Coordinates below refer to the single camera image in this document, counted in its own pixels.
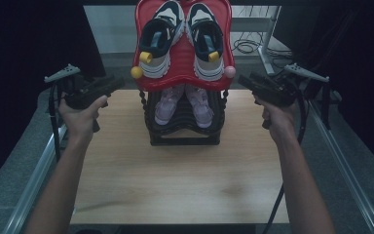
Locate dark curtain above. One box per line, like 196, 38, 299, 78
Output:
279, 0, 374, 179
0, 0, 107, 196

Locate person's left hand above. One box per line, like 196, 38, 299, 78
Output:
57, 95, 109, 140

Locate left hand-held gripper black cable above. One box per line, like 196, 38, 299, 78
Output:
47, 80, 63, 163

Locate right hand-held gripper black cable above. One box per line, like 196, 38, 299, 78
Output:
261, 87, 309, 234

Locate navy and white sneaker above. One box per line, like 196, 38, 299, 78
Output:
138, 0, 186, 80
185, 2, 226, 82

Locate black floor cables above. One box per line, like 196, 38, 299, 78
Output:
232, 38, 293, 60

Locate black stand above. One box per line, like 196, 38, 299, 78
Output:
319, 81, 335, 131

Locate hand-held gripper black cable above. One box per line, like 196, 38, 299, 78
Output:
261, 87, 309, 234
47, 80, 63, 163

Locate person's right hand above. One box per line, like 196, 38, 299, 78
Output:
253, 96, 297, 144

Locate purple shoe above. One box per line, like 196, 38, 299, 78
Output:
154, 85, 186, 126
184, 85, 215, 129

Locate metal floor rail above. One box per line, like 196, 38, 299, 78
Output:
306, 98, 374, 234
3, 126, 66, 234

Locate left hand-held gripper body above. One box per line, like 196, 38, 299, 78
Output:
43, 63, 103, 110

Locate white metal stand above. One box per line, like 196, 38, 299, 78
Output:
232, 5, 283, 77

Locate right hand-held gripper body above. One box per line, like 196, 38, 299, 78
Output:
267, 62, 330, 107

